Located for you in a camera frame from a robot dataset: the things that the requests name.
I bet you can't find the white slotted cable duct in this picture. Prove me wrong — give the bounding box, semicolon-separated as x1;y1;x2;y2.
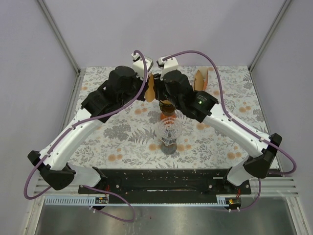
45;191;241;207

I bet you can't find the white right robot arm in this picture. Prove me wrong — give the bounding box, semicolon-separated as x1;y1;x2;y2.
151;70;282;194

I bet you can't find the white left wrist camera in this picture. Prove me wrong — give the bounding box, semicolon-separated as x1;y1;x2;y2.
132;53;154;80

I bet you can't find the olive green glass dripper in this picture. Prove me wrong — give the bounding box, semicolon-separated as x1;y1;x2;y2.
159;102;176;113

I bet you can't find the coffee filter pack orange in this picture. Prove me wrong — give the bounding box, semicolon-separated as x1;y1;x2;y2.
193;67;209;91

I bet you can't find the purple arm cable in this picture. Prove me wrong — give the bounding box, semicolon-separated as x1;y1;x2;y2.
161;50;298;212
23;50;150;223

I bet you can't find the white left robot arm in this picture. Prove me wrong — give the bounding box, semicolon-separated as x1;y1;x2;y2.
27;64;152;193

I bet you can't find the floral table mat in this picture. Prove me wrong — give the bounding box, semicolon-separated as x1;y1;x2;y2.
69;66;268;168

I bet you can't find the grey glass carafe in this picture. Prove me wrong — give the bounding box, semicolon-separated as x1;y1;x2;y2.
160;139;177;155

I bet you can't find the aluminium frame rail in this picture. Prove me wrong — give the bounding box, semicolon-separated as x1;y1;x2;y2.
45;177;298;197

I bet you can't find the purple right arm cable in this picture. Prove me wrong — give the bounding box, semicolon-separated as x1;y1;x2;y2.
161;50;298;212

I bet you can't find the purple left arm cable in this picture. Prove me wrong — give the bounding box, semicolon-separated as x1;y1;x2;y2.
23;50;150;223

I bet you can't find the brown paper coffee filter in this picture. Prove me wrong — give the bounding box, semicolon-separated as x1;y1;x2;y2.
160;100;172;105
144;73;155;102

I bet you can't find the clear glass dripper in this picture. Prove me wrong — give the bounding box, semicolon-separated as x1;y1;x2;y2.
156;117;182;146

